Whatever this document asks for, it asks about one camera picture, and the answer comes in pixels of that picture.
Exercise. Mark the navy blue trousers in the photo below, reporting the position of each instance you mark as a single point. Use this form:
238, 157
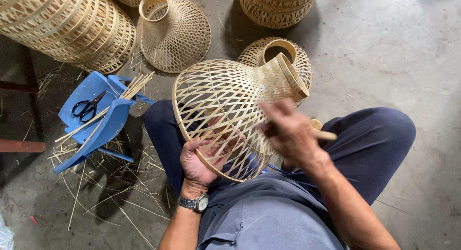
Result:
363, 149

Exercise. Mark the round woven bamboo lampshade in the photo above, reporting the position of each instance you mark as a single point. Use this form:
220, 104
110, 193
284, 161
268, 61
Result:
252, 52

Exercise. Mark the unfinished woven bamboo lampshade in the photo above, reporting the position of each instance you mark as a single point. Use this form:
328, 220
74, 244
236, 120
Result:
230, 84

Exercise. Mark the long stack of bamboo lampshades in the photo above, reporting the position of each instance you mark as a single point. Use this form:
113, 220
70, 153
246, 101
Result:
68, 27

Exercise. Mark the blue plastic chair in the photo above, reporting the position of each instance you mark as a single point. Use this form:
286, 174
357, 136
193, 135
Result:
108, 127

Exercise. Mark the small red scrap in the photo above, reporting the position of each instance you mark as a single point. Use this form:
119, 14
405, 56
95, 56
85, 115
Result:
33, 220

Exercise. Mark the flared woven bamboo lampshade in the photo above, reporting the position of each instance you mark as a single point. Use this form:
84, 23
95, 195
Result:
176, 37

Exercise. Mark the red-brown wooden furniture frame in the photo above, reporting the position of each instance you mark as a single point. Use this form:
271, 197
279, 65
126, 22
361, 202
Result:
21, 145

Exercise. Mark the person's right hand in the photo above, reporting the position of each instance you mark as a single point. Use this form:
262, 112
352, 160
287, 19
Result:
293, 138

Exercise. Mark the short stack of bamboo lampshades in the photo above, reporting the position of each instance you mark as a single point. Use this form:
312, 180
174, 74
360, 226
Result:
277, 9

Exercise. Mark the silver wristwatch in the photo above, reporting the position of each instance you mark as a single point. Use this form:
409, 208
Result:
200, 203

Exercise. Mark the scattered bamboo strip scraps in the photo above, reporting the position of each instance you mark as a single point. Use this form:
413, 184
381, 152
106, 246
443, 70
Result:
119, 187

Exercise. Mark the person's left hand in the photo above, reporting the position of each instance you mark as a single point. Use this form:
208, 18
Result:
194, 169

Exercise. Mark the grey-blue shirt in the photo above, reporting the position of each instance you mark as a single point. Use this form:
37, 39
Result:
266, 214

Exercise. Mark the person's right fingers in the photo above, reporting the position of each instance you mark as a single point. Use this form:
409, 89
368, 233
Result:
275, 115

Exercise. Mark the white plastic bag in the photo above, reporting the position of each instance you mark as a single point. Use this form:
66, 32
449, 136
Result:
5, 235

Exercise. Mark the black scissors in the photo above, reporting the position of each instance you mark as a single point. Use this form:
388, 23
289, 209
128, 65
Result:
87, 106

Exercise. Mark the bundle of bamboo strips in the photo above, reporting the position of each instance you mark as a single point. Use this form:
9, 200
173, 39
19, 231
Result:
131, 88

